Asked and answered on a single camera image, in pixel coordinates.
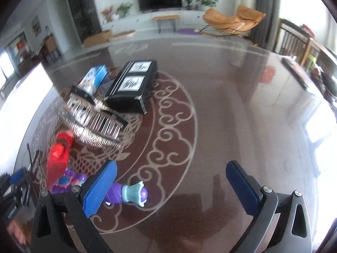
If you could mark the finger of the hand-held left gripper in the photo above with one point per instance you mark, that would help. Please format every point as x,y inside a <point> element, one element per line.
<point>16,177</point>

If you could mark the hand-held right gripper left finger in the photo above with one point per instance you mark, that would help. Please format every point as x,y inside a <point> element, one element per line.
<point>101,187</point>

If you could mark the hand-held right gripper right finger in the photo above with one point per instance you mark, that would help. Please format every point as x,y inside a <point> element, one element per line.
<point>241,187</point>

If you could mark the purple plastic toy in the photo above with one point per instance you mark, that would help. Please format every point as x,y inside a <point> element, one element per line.
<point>131,193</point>

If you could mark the black paper box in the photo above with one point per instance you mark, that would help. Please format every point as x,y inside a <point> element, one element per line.
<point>131,84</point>

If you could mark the long blue white carton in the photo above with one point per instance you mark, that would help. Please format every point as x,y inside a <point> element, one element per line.
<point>96,77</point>

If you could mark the dark wooden desktop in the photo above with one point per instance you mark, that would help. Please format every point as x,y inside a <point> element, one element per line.
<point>237,110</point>

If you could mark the person's left hand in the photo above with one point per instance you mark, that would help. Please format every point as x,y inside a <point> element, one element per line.
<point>17,233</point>

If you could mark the rhinestone hair comb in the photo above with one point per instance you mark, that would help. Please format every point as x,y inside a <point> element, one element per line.
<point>84,133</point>

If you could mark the dark flat slab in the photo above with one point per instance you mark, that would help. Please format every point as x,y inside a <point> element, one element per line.
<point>295,72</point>

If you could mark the red door poster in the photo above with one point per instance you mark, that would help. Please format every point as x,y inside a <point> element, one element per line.
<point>21,45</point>

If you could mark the wooden side cabinet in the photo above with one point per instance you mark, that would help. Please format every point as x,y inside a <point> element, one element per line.
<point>50,46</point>

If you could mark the cardboard box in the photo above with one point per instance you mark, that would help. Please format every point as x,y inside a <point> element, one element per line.
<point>97,39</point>

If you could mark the round tan mat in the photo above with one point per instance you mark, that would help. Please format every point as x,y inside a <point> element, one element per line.
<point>123,35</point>

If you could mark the wooden chair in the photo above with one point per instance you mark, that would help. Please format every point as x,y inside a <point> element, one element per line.
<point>292,42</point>

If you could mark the purple floor mat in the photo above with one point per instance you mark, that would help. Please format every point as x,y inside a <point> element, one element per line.
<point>188,31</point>

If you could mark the orange lounge chair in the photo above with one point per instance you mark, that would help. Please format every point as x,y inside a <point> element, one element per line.
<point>226,21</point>

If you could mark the white TV cabinet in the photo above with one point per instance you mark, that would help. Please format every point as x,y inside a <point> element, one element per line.
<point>131,21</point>

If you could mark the red cloth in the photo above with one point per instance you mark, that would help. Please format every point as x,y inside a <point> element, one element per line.
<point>308,29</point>

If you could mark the red flower vase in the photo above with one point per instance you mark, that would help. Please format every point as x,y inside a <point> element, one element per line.
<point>107,13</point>

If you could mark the grey curtain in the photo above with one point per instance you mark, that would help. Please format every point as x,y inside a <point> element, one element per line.
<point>263,10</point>

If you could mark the bushy green potted plant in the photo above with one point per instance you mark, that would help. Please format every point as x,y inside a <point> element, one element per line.
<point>124,9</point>

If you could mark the dark glass display cabinet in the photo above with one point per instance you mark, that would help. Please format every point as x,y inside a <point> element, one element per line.
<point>83,8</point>

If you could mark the wooden bench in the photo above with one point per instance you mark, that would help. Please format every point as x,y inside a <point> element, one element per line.
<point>166,17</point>

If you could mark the large leafy potted plant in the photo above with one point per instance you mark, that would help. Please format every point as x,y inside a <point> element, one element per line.
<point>206,1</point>

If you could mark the small potted plant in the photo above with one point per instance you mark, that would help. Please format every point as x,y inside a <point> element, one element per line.
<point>188,4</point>

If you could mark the wall painting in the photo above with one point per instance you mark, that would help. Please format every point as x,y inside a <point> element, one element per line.
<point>36,25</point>

